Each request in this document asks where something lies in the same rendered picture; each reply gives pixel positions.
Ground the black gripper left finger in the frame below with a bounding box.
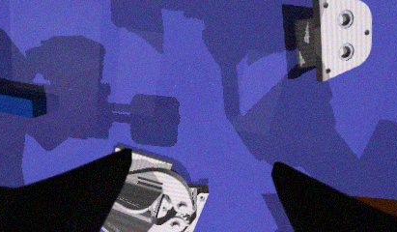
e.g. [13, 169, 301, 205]
[0, 149, 132, 232]

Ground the blue rectangular block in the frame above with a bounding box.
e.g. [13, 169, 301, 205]
[0, 89, 46, 118]

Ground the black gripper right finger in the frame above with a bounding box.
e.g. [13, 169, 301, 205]
[271, 161, 397, 232]

